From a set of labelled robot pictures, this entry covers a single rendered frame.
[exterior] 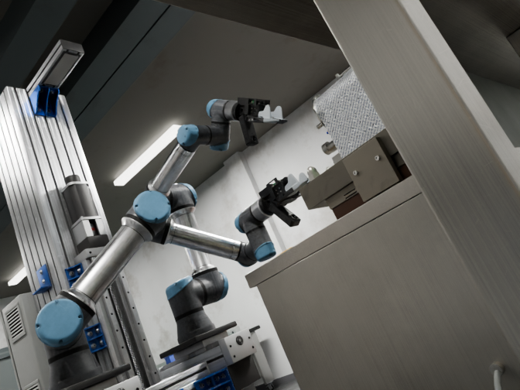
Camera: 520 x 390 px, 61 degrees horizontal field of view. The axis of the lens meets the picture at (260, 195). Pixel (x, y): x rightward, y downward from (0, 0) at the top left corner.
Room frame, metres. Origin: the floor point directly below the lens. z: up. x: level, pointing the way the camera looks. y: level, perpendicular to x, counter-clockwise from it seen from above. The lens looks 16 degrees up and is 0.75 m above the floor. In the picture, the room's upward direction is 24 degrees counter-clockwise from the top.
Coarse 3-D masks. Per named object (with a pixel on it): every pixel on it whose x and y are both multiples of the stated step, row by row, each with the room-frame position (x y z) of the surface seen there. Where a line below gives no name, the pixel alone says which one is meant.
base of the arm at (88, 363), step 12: (84, 348) 1.31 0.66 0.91; (48, 360) 1.28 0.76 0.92; (60, 360) 1.26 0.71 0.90; (72, 360) 1.27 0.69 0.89; (84, 360) 1.29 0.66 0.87; (96, 360) 1.35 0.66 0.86; (60, 372) 1.26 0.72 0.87; (72, 372) 1.26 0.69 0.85; (84, 372) 1.27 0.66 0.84; (96, 372) 1.30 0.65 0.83; (60, 384) 1.25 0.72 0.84; (72, 384) 1.25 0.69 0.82
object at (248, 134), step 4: (240, 116) 1.45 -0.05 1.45; (244, 116) 1.44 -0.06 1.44; (240, 120) 1.45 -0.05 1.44; (244, 120) 1.44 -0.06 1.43; (240, 124) 1.45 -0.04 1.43; (244, 124) 1.44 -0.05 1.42; (248, 124) 1.45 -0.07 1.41; (252, 124) 1.47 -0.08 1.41; (244, 128) 1.45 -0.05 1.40; (248, 128) 1.45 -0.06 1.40; (252, 128) 1.47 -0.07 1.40; (244, 132) 1.45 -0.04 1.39; (248, 132) 1.45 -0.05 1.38; (252, 132) 1.46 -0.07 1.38; (244, 136) 1.46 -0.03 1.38; (248, 136) 1.45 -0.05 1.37; (252, 136) 1.46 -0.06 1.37; (256, 136) 1.48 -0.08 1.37; (248, 140) 1.45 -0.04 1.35; (252, 140) 1.45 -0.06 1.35; (256, 140) 1.47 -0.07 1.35; (248, 144) 1.46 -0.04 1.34; (252, 144) 1.46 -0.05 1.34; (256, 144) 1.48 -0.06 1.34
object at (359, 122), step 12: (348, 108) 1.17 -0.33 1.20; (360, 108) 1.15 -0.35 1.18; (372, 108) 1.13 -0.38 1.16; (336, 120) 1.20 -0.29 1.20; (348, 120) 1.18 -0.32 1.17; (360, 120) 1.16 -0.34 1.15; (372, 120) 1.14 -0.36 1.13; (336, 132) 1.22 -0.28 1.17; (348, 132) 1.19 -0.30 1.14; (360, 132) 1.17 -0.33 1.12; (372, 132) 1.15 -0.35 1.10; (336, 144) 1.23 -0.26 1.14; (348, 144) 1.20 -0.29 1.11; (360, 144) 1.18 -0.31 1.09
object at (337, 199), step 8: (392, 160) 0.95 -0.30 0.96; (400, 160) 0.94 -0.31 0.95; (400, 168) 0.95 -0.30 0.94; (408, 168) 0.93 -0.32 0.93; (408, 176) 0.94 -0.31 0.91; (352, 184) 1.02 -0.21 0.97; (344, 192) 1.04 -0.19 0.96; (352, 192) 1.03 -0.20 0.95; (328, 200) 1.08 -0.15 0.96; (336, 200) 1.07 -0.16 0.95; (344, 200) 1.05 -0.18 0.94; (352, 200) 1.04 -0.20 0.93; (360, 200) 1.03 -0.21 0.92; (336, 208) 1.07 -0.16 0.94; (344, 208) 1.06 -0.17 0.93; (352, 208) 1.05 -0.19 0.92; (336, 216) 1.08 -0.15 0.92
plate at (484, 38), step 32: (160, 0) 0.43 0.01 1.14; (192, 0) 0.45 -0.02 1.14; (224, 0) 0.48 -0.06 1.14; (256, 0) 0.50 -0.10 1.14; (288, 0) 0.53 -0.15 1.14; (448, 0) 0.72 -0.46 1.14; (480, 0) 0.77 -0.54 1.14; (512, 0) 0.83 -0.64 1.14; (288, 32) 0.60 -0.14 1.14; (320, 32) 0.64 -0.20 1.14; (448, 32) 0.85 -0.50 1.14; (480, 32) 0.92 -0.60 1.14; (512, 32) 1.00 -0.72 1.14; (480, 64) 1.12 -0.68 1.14; (512, 64) 1.24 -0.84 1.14
